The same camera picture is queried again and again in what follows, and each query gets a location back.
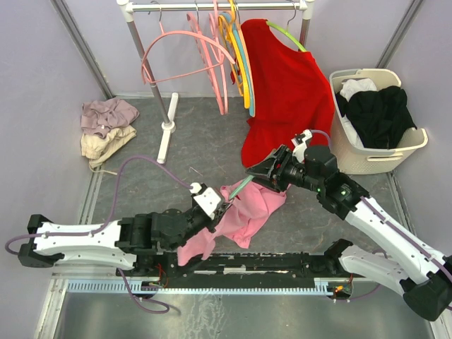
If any lime green hanger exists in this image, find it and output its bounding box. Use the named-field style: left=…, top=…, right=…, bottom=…
left=266, top=8, right=307, bottom=52

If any red t shirt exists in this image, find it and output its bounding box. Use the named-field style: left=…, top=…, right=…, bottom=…
left=241, top=19, right=335, bottom=167

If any white metal clothes rack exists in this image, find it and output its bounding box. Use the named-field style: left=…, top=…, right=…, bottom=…
left=116, top=0, right=316, bottom=164

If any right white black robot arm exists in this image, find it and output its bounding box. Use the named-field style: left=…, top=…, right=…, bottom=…
left=246, top=145, right=451, bottom=321

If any yellow hanger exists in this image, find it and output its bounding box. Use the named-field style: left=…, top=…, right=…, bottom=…
left=218, top=1, right=254, bottom=114

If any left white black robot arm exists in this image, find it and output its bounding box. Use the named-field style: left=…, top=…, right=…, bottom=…
left=17, top=202, right=230, bottom=275

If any pink t shirt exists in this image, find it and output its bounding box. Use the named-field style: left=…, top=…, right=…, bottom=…
left=177, top=182, right=287, bottom=266

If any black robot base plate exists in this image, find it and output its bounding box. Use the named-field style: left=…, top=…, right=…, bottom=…
left=124, top=252, right=351, bottom=289

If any black garment in basket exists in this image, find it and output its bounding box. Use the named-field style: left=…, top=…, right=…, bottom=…
left=335, top=85, right=416, bottom=149

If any beige crumpled garment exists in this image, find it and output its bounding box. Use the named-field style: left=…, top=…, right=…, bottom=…
left=81, top=126, right=137, bottom=175

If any mauve crumpled garment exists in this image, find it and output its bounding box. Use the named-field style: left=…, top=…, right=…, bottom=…
left=81, top=97, right=140, bottom=138

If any teal wavy hanger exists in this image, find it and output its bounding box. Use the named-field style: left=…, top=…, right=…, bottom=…
left=229, top=175, right=254, bottom=201

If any light blue hanger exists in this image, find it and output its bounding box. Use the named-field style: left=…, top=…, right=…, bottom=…
left=231, top=19, right=256, bottom=118

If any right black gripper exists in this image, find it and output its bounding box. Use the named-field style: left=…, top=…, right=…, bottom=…
left=245, top=145, right=322, bottom=195

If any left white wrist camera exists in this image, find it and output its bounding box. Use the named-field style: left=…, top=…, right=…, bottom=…
left=189, top=182, right=224, bottom=220

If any pink hanger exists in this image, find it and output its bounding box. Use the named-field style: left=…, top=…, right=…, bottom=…
left=141, top=8, right=234, bottom=85
left=186, top=13, right=228, bottom=115

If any cream laundry basket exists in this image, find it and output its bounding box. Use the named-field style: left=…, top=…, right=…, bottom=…
left=329, top=69, right=428, bottom=174

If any light blue cable duct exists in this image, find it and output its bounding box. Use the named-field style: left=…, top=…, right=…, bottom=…
left=66, top=278, right=354, bottom=295

